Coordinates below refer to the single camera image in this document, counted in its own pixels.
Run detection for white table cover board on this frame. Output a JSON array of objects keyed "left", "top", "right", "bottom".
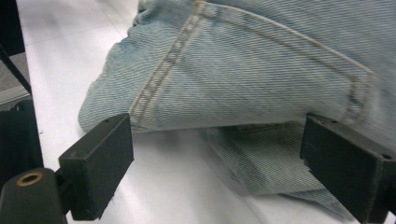
[{"left": 15, "top": 0, "right": 396, "bottom": 224}]

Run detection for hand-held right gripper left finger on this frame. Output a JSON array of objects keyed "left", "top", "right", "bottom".
[{"left": 58, "top": 113, "right": 134, "bottom": 222}]

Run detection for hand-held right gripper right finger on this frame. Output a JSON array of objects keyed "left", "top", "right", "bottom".
[{"left": 300, "top": 113, "right": 396, "bottom": 224}]

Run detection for black curtain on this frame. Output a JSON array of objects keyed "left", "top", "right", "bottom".
[{"left": 0, "top": 0, "right": 26, "bottom": 57}]

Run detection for black chair part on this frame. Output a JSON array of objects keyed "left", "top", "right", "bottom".
[{"left": 0, "top": 99, "right": 45, "bottom": 188}]

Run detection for light blue denim shorts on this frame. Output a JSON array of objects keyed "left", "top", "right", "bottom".
[{"left": 78, "top": 0, "right": 396, "bottom": 220}]

